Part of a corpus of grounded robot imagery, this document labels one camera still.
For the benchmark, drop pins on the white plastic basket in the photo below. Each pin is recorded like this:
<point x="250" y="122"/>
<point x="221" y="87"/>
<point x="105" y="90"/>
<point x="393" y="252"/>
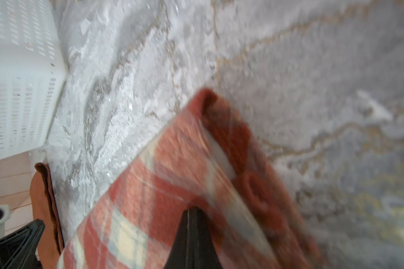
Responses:
<point x="32" y="74"/>

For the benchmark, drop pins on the rust brown skirt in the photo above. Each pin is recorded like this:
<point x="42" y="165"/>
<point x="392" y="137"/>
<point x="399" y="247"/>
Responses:
<point x="44" y="207"/>

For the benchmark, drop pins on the red plaid skirt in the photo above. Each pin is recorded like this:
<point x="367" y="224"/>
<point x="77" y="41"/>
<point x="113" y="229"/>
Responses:
<point x="208" y="158"/>

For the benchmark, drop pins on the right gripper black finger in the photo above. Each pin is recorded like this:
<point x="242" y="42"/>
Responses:
<point x="193" y="247"/>

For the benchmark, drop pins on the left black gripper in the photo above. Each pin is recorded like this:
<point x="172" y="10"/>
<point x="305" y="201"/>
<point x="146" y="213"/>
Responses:
<point x="18" y="249"/>

